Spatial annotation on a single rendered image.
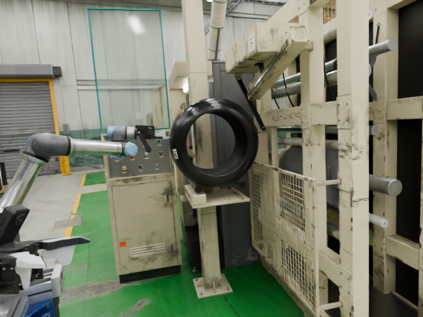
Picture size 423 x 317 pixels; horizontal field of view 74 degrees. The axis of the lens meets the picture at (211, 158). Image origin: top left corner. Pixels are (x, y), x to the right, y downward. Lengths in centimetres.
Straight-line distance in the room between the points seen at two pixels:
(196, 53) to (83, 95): 879
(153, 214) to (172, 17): 991
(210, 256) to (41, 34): 985
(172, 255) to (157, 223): 32
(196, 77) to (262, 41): 67
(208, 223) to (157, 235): 54
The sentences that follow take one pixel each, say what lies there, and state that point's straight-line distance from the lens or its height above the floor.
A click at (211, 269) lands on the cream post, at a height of 18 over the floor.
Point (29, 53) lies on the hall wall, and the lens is 1108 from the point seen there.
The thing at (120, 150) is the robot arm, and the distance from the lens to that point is 160.
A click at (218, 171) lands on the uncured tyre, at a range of 199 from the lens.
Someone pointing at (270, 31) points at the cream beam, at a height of 174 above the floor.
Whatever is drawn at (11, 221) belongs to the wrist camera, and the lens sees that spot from 68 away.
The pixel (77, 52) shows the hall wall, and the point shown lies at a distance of 1097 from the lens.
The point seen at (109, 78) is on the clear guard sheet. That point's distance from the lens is 244.
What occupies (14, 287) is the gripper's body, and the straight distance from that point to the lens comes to 68.
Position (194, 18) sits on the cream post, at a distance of 219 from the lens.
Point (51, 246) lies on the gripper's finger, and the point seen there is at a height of 105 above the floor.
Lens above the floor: 129
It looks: 7 degrees down
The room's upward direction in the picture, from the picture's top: 4 degrees counter-clockwise
